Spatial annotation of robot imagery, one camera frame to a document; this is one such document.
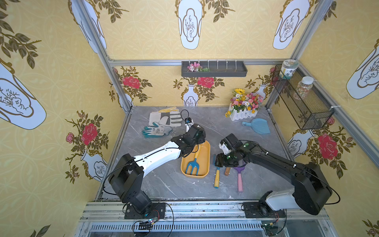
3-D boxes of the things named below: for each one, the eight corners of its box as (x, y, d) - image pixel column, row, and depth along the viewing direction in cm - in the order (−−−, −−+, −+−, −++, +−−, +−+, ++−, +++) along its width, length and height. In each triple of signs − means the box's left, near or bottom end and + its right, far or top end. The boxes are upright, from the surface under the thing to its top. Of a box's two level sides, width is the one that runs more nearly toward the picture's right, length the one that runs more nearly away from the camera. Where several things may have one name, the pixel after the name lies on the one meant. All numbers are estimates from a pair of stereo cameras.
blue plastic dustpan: (244, 133, 107) (245, 131, 105) (241, 120, 115) (241, 118, 113) (270, 133, 107) (271, 131, 105) (264, 119, 115) (265, 118, 113)
